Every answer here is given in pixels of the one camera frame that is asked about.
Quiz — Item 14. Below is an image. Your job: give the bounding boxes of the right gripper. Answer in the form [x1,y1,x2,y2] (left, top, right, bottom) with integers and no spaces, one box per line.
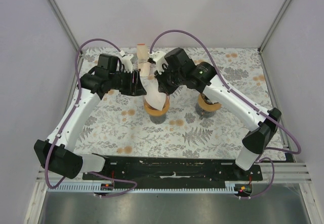
[154,64,184,97]

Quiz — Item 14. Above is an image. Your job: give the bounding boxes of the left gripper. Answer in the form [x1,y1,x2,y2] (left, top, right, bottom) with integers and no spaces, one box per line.
[109,69,147,97]

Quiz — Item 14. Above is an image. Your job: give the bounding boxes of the wooden dripper ring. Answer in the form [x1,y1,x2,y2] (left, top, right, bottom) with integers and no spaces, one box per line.
[143,99,170,117]
[196,94,222,113]

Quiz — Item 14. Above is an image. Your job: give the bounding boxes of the glass coffee server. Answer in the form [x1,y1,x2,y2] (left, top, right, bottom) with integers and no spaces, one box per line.
[195,106,216,120]

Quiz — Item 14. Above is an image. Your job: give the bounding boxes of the glass carafe brown band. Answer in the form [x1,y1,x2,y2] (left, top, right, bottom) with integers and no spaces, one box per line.
[150,114,167,125]

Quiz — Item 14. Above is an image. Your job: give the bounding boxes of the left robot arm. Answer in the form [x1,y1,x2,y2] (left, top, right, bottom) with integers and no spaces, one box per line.
[34,54,146,180]

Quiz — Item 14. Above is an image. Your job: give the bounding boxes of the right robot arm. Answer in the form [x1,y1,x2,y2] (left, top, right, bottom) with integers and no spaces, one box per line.
[149,48,281,180]

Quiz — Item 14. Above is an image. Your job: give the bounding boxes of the floral table mat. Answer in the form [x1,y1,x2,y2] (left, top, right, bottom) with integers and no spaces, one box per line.
[74,48,272,159]

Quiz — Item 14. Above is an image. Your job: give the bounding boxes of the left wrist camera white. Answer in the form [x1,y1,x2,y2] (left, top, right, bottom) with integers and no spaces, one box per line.
[119,50,134,73]

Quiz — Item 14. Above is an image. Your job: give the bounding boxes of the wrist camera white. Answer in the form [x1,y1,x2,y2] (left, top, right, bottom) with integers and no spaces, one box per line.
[147,51,168,74]
[119,50,134,73]

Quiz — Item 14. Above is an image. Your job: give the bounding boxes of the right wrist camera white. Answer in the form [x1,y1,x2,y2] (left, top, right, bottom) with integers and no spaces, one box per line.
[147,51,168,74]

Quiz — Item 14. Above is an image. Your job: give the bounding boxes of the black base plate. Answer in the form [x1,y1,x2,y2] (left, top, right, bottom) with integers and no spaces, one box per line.
[99,156,263,182]

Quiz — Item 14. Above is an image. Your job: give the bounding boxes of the white cable duct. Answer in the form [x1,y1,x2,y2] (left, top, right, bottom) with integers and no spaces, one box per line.
[49,182,242,194]

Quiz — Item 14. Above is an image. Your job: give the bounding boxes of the aluminium frame rail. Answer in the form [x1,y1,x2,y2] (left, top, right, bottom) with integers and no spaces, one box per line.
[47,0,79,51]

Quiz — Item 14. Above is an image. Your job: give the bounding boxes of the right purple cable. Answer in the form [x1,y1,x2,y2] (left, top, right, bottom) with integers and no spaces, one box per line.
[149,29,302,200]

